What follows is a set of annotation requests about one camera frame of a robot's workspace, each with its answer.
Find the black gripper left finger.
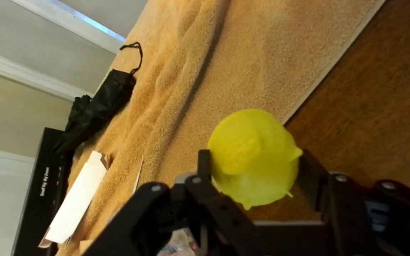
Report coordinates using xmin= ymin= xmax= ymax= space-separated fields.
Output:
xmin=82 ymin=148 xmax=263 ymax=256

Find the tan terry towel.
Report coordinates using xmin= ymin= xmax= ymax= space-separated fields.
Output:
xmin=54 ymin=0 xmax=387 ymax=256

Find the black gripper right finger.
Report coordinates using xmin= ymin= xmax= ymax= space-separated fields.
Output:
xmin=295 ymin=150 xmax=410 ymax=256

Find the black fabric bag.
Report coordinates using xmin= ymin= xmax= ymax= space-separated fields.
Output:
xmin=60 ymin=42 xmax=145 ymax=154

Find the yellow silicone bowl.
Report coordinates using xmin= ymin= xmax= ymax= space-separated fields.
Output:
xmin=206 ymin=107 xmax=305 ymax=211

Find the clear plastic bag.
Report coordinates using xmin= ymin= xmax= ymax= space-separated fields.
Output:
xmin=159 ymin=227 xmax=202 ymax=256

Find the white paper box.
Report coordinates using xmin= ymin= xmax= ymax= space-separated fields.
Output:
xmin=38 ymin=150 xmax=110 ymax=251

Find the long black case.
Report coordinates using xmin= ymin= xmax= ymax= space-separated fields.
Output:
xmin=13 ymin=127 xmax=75 ymax=256

